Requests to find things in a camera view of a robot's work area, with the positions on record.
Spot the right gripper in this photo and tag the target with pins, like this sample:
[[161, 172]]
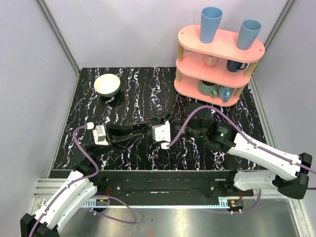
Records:
[[161, 118]]

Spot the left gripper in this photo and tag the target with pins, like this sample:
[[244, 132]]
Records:
[[110, 135]]

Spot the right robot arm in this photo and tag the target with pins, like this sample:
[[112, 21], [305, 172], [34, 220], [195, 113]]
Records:
[[287, 173]]

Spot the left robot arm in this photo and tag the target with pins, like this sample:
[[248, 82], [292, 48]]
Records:
[[82, 184]]

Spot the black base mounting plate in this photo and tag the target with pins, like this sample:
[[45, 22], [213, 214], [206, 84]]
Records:
[[208, 183]]

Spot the white ceramic bowl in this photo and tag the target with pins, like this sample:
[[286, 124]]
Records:
[[107, 85]]

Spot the green glazed mug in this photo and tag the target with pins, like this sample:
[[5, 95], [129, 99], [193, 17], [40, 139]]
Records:
[[207, 88]]

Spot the light blue mug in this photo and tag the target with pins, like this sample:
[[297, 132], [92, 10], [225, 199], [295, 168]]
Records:
[[224, 92]]

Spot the pink three-tier shelf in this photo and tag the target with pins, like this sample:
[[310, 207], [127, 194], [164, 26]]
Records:
[[190, 67]]

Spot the pink mug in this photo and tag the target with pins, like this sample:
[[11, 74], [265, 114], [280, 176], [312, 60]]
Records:
[[210, 60]]

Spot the dark blue mug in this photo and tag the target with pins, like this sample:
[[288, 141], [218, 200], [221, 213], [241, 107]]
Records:
[[234, 66]]

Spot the tall blue cup left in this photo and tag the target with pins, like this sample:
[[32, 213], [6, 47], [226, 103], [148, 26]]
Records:
[[210, 20]]

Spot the tall blue cup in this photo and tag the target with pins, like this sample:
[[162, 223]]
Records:
[[210, 20], [248, 33]]

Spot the tall blue cup right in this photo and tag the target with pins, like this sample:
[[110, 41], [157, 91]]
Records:
[[248, 33]]

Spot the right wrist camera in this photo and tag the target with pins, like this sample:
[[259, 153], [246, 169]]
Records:
[[161, 134]]

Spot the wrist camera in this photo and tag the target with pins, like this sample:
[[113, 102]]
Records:
[[161, 134], [99, 134]]

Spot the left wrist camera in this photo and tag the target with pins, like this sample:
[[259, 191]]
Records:
[[99, 134]]

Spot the aluminium rail frame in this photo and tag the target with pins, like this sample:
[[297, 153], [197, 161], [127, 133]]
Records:
[[165, 200]]

